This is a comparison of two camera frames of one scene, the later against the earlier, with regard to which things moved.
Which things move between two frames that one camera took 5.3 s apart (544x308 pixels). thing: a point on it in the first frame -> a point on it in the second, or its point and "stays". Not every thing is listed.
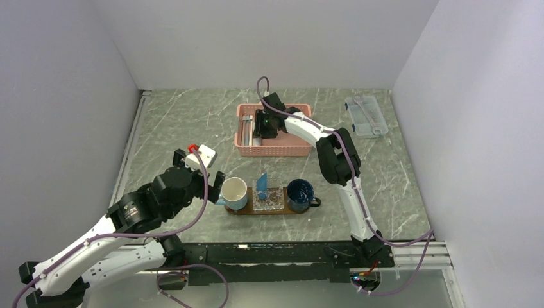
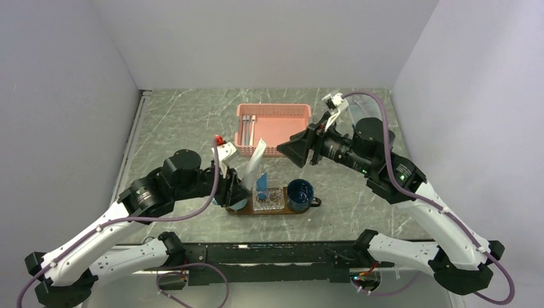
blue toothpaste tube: (262, 187) stays
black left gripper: (213, 191) -> (233, 192)
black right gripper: (260, 115) -> (297, 147)
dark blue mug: (300, 196) stays
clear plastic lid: (366, 116) stays
